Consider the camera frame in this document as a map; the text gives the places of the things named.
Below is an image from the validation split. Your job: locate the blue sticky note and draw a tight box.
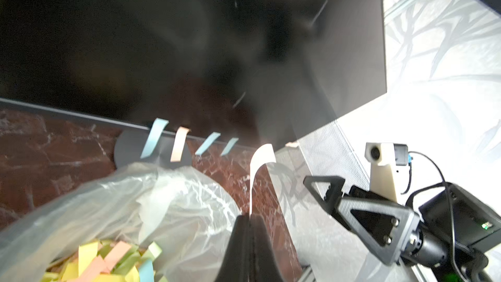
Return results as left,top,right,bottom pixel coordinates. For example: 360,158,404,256
194,132,220,156
220,137,239,157
140,118,169,159

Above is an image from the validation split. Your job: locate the grey round monitor stand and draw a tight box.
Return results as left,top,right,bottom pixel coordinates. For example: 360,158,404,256
114,130,193,169

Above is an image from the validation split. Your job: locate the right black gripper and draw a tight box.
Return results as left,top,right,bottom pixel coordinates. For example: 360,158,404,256
303,176,450,268

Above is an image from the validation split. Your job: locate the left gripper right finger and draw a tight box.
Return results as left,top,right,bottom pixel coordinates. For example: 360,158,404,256
249,214,284,282

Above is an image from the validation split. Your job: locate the grey bin with plastic bag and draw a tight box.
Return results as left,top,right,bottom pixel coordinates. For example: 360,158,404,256
1,163,241,281

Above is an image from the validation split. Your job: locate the pile of discarded sticky notes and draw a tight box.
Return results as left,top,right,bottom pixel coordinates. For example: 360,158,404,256
41,240,163,282

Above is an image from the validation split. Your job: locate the pink sticky note bottom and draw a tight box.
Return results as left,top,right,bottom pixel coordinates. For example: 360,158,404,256
170,127,190,163

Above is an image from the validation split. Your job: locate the white wire mesh basket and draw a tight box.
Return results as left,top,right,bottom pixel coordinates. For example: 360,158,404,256
299,121,369,193

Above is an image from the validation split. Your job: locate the black flat monitor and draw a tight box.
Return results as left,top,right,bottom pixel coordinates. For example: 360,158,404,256
1,0,387,148

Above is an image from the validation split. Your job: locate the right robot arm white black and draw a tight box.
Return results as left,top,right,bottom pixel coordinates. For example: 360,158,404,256
303,176,500,281

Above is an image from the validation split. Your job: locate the pink sticky note edge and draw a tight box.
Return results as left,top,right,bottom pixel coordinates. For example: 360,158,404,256
285,141,300,148
248,143,277,216

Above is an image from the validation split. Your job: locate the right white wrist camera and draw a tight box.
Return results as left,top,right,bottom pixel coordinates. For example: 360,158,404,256
365,142,409,202

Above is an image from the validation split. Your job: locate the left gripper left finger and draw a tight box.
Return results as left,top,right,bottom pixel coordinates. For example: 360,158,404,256
215,215,251,282

